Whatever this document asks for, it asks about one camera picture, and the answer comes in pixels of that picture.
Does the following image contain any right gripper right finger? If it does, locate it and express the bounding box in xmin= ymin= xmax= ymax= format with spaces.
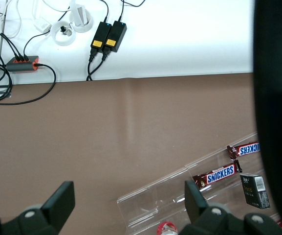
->
xmin=179 ymin=180 xmax=282 ymax=235

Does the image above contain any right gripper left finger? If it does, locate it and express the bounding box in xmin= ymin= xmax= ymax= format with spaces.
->
xmin=0 ymin=181 xmax=76 ymax=235

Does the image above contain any clear acrylic stepped stand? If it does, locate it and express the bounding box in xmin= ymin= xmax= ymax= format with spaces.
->
xmin=117 ymin=132 xmax=282 ymax=235

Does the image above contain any red white lidded jar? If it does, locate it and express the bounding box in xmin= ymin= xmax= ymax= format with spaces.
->
xmin=157 ymin=221 xmax=178 ymax=235

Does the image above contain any Snickers chocolate bar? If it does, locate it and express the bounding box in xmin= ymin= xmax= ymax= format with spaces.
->
xmin=192 ymin=160 xmax=243 ymax=189
xmin=226 ymin=141 xmax=260 ymax=159

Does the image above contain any small black box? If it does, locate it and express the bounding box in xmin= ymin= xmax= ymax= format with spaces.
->
xmin=239 ymin=172 xmax=271 ymax=210

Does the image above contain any grey orange USB hub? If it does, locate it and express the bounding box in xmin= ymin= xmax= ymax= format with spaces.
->
xmin=5 ymin=55 xmax=39 ymax=73

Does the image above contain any white tape roll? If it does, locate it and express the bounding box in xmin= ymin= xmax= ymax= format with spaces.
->
xmin=69 ymin=11 xmax=94 ymax=34
xmin=50 ymin=21 xmax=77 ymax=47

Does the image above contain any black power adapter yellow label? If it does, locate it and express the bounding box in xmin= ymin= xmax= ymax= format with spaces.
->
xmin=90 ymin=21 xmax=112 ymax=51
xmin=104 ymin=21 xmax=128 ymax=53

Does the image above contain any small white adapter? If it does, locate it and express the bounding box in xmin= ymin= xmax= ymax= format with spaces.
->
xmin=34 ymin=16 xmax=52 ymax=34

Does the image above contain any long black looped cable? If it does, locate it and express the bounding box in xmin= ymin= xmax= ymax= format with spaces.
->
xmin=0 ymin=63 xmax=57 ymax=106

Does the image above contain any silver metal clamp bracket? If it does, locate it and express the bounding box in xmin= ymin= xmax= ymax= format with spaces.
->
xmin=0 ymin=85 xmax=12 ymax=99

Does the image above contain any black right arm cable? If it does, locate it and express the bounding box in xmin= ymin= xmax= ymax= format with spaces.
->
xmin=252 ymin=0 xmax=282 ymax=232

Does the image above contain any black power cord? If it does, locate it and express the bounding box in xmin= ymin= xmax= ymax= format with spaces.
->
xmin=87 ymin=50 xmax=110 ymax=81
xmin=86 ymin=47 xmax=99 ymax=81

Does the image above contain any white cable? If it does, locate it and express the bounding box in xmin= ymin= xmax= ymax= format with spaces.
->
xmin=0 ymin=0 xmax=70 ymax=40

